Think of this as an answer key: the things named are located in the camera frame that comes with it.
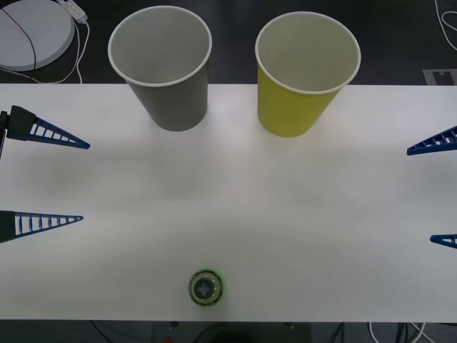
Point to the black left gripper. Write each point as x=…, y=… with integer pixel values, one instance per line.
x=3, y=125

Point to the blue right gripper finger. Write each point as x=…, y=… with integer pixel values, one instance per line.
x=450, y=241
x=446, y=137

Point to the green plastic bottle black cap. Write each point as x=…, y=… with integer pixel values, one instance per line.
x=207, y=287

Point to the white round disc base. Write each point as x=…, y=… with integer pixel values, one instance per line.
x=50, y=32

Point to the yellow-green plastic bin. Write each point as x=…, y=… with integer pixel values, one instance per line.
x=285, y=110

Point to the grey plastic bin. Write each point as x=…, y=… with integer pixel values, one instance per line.
x=178, y=107

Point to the white power strip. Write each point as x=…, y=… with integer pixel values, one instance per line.
x=76, y=9

